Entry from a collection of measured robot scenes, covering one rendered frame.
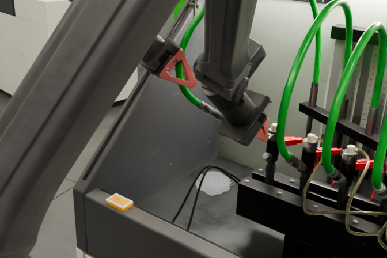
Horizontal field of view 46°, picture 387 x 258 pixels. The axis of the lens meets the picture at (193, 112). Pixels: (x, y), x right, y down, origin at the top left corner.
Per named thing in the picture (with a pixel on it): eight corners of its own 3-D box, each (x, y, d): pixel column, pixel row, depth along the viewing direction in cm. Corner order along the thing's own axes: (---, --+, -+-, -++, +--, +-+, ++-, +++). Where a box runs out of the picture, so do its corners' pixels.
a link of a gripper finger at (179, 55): (199, 70, 92) (164, 40, 89) (209, 73, 85) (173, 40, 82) (178, 96, 92) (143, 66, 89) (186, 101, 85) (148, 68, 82)
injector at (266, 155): (252, 219, 101) (260, 133, 93) (262, 209, 105) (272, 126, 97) (263, 224, 99) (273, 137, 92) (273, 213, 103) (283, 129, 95)
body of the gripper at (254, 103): (274, 102, 85) (257, 79, 80) (244, 146, 83) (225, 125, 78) (249, 93, 90) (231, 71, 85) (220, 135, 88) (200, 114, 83)
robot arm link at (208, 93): (192, 87, 79) (214, 95, 75) (215, 56, 80) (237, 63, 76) (212, 108, 84) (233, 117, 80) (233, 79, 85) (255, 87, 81)
